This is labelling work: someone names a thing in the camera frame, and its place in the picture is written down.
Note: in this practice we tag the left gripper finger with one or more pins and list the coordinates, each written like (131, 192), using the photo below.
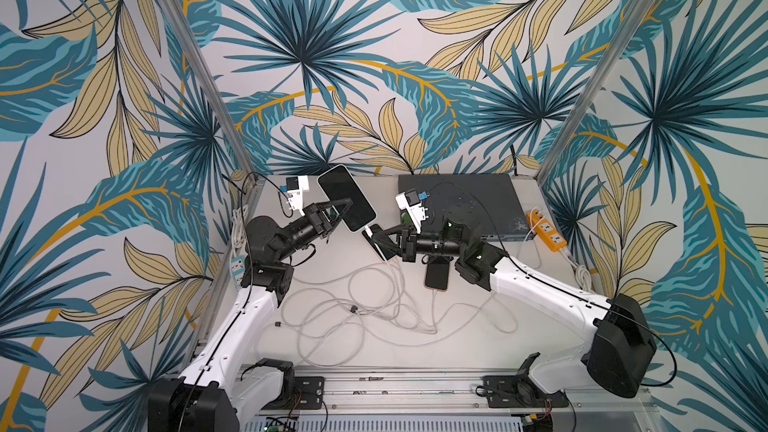
(335, 206)
(331, 221)

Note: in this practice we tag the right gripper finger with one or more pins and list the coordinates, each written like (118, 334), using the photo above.
(390, 249)
(398, 233)

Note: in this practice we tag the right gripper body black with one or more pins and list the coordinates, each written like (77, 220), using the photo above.
(405, 242)

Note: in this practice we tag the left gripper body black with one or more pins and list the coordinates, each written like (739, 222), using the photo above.
(324, 219)

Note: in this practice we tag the phone with white case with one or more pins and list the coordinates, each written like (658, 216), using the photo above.
(372, 232)

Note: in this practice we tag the phone with light blue case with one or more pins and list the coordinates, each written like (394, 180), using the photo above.
(338, 184)

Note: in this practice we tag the phone with pink case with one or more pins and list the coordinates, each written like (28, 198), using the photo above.
(437, 273)

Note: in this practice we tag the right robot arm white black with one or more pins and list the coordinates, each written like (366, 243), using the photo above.
(617, 343)

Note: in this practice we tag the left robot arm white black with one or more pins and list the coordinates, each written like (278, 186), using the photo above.
(211, 394)

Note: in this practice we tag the teal power strip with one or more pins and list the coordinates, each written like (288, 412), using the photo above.
(237, 267)

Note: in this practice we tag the orange power strip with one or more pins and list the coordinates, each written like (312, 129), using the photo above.
(542, 228)

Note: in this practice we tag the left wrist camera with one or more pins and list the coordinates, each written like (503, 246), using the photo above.
(294, 189)

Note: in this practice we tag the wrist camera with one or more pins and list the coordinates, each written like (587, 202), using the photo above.
(412, 203)
(294, 189)

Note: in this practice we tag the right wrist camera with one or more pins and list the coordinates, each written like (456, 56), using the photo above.
(412, 203)

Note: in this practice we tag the grey network switch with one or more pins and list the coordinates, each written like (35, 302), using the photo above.
(487, 202)

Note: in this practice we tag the aluminium front rail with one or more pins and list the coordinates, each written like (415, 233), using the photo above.
(434, 392)

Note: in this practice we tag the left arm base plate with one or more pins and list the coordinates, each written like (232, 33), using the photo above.
(302, 393)

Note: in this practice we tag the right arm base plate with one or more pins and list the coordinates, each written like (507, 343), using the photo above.
(516, 392)

